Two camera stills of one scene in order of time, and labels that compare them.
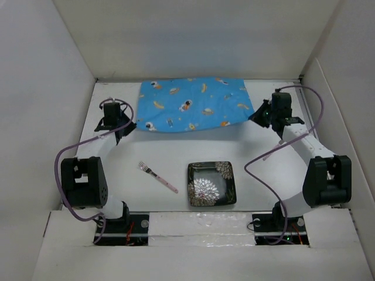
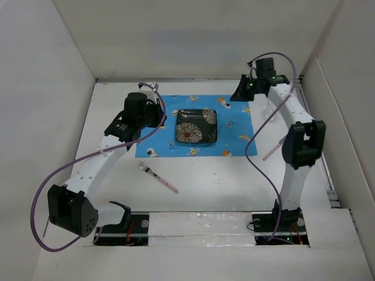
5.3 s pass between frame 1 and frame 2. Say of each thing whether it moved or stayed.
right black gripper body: moved
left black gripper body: moved
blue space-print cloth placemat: moved
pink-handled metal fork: stayed
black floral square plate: moved
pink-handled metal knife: stayed
